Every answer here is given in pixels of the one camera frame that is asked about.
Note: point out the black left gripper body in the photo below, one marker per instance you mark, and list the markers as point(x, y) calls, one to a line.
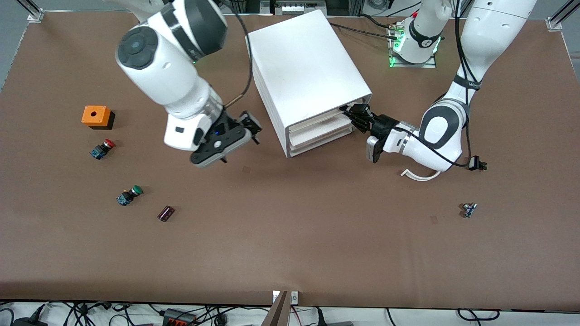
point(384, 124)

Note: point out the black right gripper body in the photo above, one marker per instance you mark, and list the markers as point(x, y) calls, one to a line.
point(232, 125)

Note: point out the white plastic drawer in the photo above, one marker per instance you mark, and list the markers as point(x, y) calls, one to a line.
point(317, 124)
point(324, 141)
point(324, 132)

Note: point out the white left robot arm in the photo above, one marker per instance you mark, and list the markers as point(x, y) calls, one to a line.
point(442, 131)

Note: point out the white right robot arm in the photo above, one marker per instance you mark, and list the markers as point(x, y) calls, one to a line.
point(167, 77)

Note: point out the white drawer cabinet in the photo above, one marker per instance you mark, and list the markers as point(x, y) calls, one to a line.
point(303, 63)

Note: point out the green push button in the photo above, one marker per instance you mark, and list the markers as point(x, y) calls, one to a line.
point(129, 194)

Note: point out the red push button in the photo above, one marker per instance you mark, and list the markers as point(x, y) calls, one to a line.
point(102, 149)

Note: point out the white curved plastic clip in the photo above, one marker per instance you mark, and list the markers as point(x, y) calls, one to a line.
point(419, 177)

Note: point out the dark purple cylinder capacitor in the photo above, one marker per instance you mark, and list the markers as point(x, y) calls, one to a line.
point(166, 213)

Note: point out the small metal blue component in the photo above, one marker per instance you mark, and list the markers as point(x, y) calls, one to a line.
point(469, 210)

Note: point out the grey device with connectors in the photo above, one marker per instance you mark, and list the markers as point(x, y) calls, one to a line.
point(292, 7)

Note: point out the orange box with hole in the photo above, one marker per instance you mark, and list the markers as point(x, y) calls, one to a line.
point(93, 115)

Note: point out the black power strip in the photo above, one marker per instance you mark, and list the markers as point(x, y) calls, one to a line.
point(179, 318)

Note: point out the black plug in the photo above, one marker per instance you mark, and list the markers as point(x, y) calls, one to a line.
point(29, 322)

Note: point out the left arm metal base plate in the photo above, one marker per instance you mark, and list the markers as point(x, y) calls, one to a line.
point(432, 64)

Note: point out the black square switch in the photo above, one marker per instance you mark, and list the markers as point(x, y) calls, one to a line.
point(474, 163)

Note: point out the white table edge bracket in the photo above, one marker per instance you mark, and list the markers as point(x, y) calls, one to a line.
point(294, 297)

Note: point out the brown wooden post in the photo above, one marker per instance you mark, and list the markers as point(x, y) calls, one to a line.
point(277, 312)

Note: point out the metal corner bracket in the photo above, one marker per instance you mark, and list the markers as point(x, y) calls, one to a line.
point(35, 16)
point(553, 23)

